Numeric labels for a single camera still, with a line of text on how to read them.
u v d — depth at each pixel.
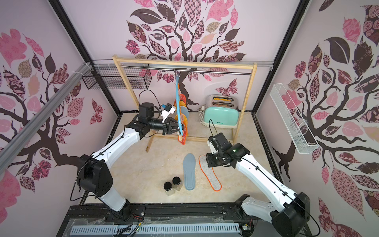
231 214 0.73
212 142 0.60
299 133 0.75
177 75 1.01
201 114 1.09
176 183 0.74
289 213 0.37
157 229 0.70
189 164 0.92
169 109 0.66
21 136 0.54
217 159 0.63
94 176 0.44
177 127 0.72
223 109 0.99
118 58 0.61
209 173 0.87
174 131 0.71
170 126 0.68
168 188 0.73
